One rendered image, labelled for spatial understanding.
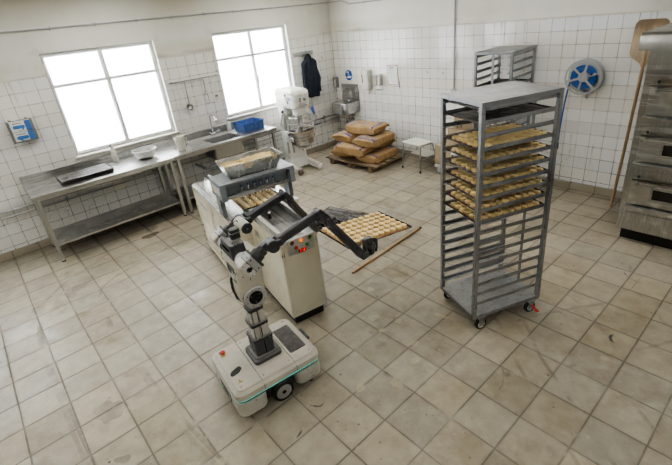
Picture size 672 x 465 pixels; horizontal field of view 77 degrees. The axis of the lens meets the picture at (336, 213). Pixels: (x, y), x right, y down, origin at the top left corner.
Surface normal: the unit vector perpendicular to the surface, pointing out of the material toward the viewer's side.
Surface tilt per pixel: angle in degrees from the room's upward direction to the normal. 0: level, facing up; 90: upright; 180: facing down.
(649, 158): 90
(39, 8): 90
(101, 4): 90
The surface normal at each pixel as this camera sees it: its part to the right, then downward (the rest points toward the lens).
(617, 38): -0.74, 0.36
